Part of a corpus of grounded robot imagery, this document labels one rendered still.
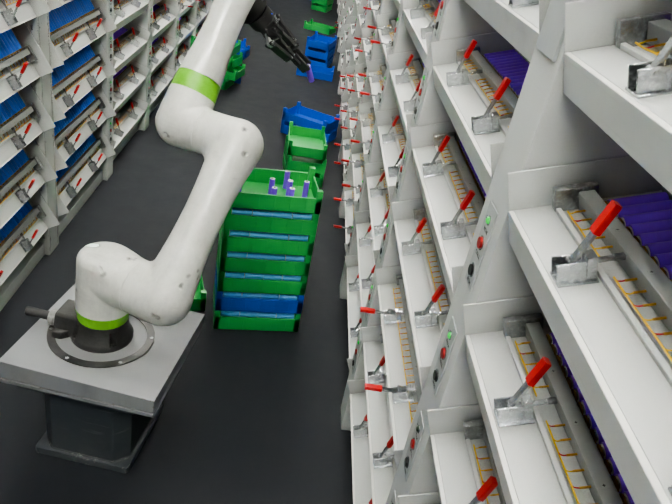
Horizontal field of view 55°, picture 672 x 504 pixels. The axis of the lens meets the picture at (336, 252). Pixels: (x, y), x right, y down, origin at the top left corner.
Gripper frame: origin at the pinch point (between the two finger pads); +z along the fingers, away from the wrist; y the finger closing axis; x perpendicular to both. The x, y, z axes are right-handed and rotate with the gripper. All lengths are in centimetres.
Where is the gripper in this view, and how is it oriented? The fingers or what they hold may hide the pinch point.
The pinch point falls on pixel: (300, 60)
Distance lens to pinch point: 203.6
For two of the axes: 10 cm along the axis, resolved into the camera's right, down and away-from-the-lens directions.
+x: 8.0, -2.1, -5.6
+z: 5.8, 4.6, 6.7
